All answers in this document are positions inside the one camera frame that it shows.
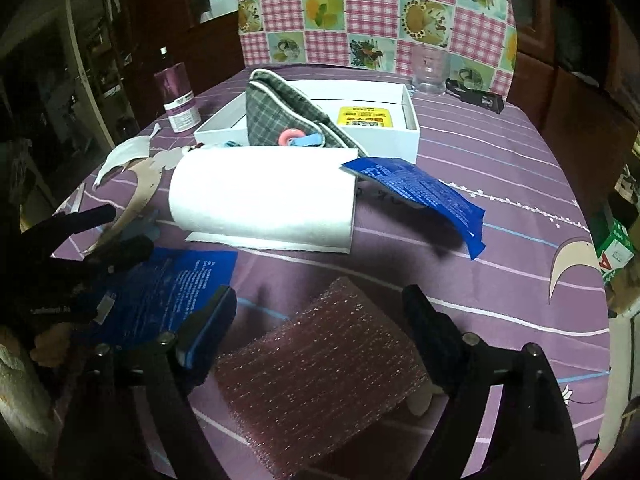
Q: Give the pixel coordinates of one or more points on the white cardboard box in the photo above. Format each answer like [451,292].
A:
[392,146]

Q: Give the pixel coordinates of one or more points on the beige cut paper piece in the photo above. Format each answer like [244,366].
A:
[145,185]

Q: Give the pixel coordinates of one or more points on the pink foam sheet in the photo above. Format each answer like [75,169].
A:
[320,375]

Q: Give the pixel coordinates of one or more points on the pink checked printed cloth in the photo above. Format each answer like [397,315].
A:
[370,10]

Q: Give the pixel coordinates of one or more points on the green cardboard box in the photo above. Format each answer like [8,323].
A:
[617,250]

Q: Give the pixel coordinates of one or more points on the white cut paper piece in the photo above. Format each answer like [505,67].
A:
[125,155]

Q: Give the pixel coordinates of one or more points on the grey plaid slipper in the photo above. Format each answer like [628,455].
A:
[270,115]

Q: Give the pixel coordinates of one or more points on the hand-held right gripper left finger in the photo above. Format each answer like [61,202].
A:
[215,322]

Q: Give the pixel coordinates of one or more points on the pink and blue small toy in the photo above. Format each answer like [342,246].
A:
[291,137]

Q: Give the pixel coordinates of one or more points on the person's left forearm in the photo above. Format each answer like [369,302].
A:
[22,400]

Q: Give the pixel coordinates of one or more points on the purple striped tablecloth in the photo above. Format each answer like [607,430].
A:
[500,210]

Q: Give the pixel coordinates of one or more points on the black phone stand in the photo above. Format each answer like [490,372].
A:
[475,96]

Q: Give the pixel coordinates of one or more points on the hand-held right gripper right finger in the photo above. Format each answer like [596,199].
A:
[422,315]

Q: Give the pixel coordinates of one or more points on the purple bottle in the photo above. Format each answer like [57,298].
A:
[180,105]

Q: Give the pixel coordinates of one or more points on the person's left hand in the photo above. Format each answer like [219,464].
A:
[49,346]

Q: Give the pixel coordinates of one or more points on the white paper towel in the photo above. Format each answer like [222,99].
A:
[260,195]

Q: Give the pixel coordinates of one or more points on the dark wooden cabinet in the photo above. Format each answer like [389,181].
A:
[575,85]
[160,5]

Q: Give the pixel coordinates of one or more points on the blue printed packet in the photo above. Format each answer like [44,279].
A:
[425,195]
[167,285]

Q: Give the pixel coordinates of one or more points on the clear glass cup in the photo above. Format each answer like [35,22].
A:
[430,77]

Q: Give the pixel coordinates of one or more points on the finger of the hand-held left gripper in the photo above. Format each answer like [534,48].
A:
[80,221]
[122,255]

